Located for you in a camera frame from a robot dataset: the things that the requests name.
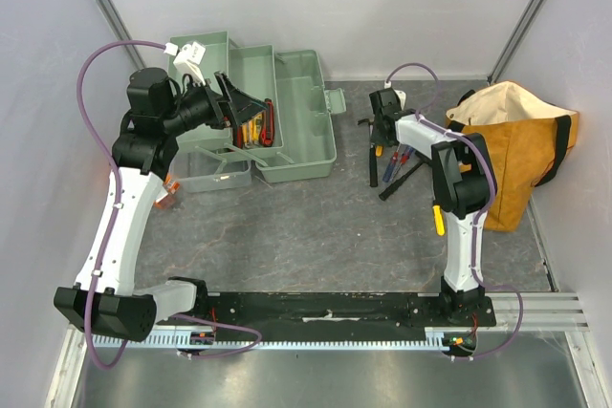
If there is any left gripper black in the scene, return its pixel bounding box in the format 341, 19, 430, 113
163, 71, 268, 137

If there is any yellow black utility knife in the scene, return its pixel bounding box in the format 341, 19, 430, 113
251, 114, 264, 144
241, 123, 252, 148

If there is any red handle screwdriver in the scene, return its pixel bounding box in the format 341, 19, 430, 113
382, 145, 402, 183

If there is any green translucent tool box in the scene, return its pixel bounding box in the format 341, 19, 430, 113
169, 32, 346, 193

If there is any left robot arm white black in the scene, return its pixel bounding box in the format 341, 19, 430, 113
54, 68, 267, 342

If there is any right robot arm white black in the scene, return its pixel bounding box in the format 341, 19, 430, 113
369, 87, 496, 327

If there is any black long tool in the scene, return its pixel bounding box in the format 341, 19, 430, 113
379, 160, 425, 201

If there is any orange screw box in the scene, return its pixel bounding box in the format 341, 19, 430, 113
154, 175, 181, 209

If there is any mustard canvas tote bag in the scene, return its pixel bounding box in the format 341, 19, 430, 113
446, 81, 579, 232

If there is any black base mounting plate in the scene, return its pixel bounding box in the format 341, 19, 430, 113
187, 292, 496, 341

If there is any hammer black handle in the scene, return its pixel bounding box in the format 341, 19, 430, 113
358, 118, 379, 188

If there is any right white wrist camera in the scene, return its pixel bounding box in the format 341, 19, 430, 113
383, 81, 406, 109

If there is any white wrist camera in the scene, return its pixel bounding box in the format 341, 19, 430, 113
164, 41, 207, 86
383, 81, 406, 109

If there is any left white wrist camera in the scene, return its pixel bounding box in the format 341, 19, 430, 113
164, 41, 207, 86

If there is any blue grey cable duct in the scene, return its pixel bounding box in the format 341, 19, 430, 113
90, 329, 453, 350

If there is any aluminium rail frame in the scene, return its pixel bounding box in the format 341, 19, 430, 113
45, 292, 609, 407

